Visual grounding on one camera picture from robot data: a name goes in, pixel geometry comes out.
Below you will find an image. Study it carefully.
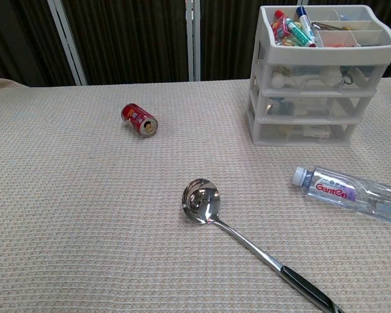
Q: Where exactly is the clear plastic drawer with ball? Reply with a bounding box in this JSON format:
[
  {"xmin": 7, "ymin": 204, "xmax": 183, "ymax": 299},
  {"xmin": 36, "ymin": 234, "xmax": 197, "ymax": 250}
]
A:
[{"xmin": 266, "ymin": 63, "xmax": 384, "ymax": 91}]

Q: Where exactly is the white object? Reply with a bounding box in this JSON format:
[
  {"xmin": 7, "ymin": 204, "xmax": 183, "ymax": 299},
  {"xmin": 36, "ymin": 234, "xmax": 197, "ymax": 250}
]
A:
[{"xmin": 319, "ymin": 69, "xmax": 343, "ymax": 87}]

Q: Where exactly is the white plastic drawer organizer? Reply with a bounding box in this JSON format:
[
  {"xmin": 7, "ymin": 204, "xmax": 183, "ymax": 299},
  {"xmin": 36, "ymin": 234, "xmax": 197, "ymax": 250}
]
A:
[{"xmin": 246, "ymin": 5, "xmax": 391, "ymax": 148}]

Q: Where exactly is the red drink can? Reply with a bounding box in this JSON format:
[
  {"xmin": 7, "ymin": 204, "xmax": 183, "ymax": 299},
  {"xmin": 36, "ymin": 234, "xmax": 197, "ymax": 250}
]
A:
[{"xmin": 121, "ymin": 102, "xmax": 159, "ymax": 138}]

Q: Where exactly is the white ping pong ball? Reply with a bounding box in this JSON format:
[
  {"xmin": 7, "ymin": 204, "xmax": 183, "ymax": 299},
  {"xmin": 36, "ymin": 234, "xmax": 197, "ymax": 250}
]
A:
[{"xmin": 270, "ymin": 73, "xmax": 286, "ymax": 89}]

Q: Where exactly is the beige woven tablecloth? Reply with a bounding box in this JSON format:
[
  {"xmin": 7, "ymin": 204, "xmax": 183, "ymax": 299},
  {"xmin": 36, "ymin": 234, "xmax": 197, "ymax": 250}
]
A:
[{"xmin": 0, "ymin": 77, "xmax": 391, "ymax": 313}]

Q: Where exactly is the clear plastic water bottle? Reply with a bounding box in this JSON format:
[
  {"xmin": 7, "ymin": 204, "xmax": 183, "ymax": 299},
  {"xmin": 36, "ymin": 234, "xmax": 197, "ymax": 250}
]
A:
[{"xmin": 291, "ymin": 165, "xmax": 391, "ymax": 228}]

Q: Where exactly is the red snack packet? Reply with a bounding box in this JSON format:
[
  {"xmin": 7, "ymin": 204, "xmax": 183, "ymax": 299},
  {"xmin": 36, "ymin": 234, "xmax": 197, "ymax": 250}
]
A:
[{"xmin": 270, "ymin": 18, "xmax": 294, "ymax": 42}]

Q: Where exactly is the green marker red cap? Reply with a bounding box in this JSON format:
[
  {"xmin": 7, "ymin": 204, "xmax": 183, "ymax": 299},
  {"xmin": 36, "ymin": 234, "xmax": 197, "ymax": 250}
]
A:
[{"xmin": 274, "ymin": 10, "xmax": 317, "ymax": 48}]

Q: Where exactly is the white marker blue cap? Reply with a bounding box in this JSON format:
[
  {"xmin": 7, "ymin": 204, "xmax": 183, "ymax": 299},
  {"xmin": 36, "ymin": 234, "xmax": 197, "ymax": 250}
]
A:
[{"xmin": 295, "ymin": 6, "xmax": 317, "ymax": 42}]

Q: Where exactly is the steel ladle black handle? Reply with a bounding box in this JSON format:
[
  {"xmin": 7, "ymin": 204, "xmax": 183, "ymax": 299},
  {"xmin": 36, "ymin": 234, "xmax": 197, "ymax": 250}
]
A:
[{"xmin": 181, "ymin": 177, "xmax": 346, "ymax": 313}]

